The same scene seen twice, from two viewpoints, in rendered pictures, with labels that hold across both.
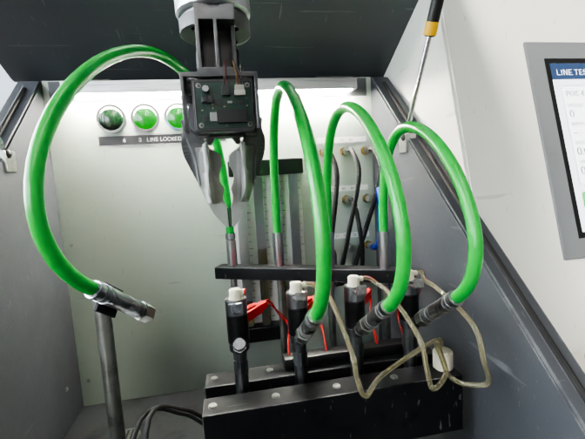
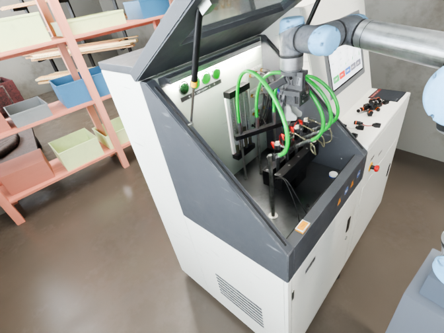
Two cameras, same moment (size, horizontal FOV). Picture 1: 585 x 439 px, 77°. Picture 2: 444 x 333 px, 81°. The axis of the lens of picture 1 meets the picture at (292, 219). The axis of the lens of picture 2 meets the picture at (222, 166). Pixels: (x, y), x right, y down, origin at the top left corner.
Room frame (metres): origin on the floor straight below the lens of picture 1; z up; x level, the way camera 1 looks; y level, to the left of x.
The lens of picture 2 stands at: (-0.19, 0.77, 1.69)
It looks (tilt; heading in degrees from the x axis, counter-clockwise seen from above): 35 degrees down; 328
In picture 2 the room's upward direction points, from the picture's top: 10 degrees counter-clockwise
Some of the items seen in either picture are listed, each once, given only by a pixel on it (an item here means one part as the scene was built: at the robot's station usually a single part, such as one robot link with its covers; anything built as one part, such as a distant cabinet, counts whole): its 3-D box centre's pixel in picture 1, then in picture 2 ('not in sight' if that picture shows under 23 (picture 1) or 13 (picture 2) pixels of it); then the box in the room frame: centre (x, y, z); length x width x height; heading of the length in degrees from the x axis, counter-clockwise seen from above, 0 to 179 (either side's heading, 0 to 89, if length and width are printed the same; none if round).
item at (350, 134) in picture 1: (346, 197); (258, 92); (0.77, -0.11, 1.20); 0.13 x 0.03 x 0.31; 100
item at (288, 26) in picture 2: not in sight; (292, 37); (0.40, 0.07, 1.51); 0.09 x 0.08 x 0.11; 172
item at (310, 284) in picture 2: not in sight; (324, 269); (0.21, 0.04, 0.44); 0.65 x 0.02 x 0.68; 100
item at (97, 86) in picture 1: (218, 86); (219, 59); (0.73, 0.12, 1.43); 0.54 x 0.03 x 0.02; 100
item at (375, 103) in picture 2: not in sight; (373, 104); (0.45, -0.67, 1.01); 0.23 x 0.11 x 0.06; 100
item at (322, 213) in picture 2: not in sight; (328, 206); (0.23, 0.04, 0.87); 0.62 x 0.04 x 0.16; 100
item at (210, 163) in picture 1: (212, 186); (289, 116); (0.40, 0.08, 1.25); 0.06 x 0.03 x 0.09; 10
